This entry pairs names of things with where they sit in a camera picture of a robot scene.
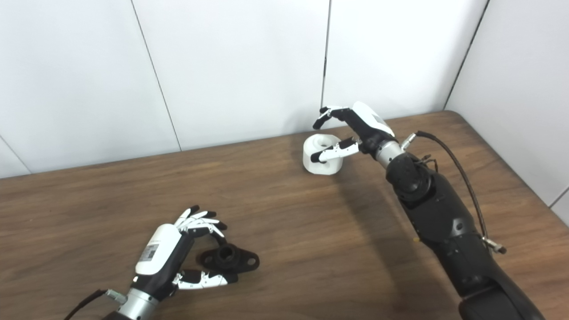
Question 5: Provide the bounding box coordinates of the round white cylinder piece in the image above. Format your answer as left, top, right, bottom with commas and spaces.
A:
303, 134, 345, 176

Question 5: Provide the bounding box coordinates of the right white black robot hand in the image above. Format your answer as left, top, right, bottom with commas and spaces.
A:
311, 101, 396, 164

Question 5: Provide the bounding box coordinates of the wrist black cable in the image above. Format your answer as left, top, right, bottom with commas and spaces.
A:
64, 289, 127, 320
400, 131, 507, 255

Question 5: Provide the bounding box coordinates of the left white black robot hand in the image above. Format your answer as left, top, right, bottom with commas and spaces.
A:
131, 205, 238, 300

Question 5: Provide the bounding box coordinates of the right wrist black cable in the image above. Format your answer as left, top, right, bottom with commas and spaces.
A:
400, 131, 507, 255

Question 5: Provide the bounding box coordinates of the black flanged holder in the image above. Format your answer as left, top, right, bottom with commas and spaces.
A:
197, 244, 260, 272

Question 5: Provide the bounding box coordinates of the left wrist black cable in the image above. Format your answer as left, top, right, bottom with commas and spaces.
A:
64, 289, 127, 320

